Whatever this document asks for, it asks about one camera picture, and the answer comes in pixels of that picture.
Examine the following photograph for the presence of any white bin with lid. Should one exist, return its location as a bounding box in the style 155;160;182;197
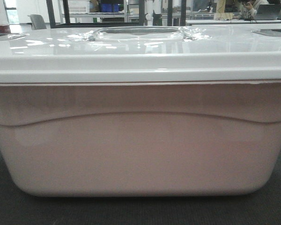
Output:
0;25;281;197

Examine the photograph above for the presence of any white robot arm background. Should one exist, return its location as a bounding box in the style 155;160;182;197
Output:
145;0;154;26

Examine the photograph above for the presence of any white work table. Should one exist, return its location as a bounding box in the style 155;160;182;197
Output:
186;19;281;26

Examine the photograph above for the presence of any seated person in hoodie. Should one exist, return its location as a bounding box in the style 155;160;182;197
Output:
238;0;269;19

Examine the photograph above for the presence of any grey laptop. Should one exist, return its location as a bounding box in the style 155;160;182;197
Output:
253;4;281;20

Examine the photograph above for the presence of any white crate on far shelf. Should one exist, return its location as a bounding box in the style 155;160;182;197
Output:
68;0;89;14

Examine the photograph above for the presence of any blue bin on far shelf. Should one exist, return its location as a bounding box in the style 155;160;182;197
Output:
100;3;119;13

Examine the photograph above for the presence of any black frame post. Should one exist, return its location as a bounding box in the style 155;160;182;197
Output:
46;0;56;29

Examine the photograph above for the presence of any grey office chair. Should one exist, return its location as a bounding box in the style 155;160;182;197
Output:
28;14;47;30

